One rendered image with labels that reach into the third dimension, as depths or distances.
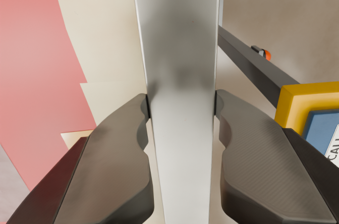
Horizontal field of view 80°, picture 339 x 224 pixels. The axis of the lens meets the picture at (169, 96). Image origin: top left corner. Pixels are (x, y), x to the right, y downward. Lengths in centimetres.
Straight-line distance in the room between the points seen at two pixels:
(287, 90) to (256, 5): 100
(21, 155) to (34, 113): 5
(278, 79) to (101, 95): 31
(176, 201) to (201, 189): 2
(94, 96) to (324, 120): 23
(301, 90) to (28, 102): 27
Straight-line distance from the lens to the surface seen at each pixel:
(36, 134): 21
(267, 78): 41
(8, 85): 19
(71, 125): 19
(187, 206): 18
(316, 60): 152
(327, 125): 28
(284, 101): 27
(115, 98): 16
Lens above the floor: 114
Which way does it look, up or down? 61 degrees down
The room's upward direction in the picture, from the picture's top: 176 degrees clockwise
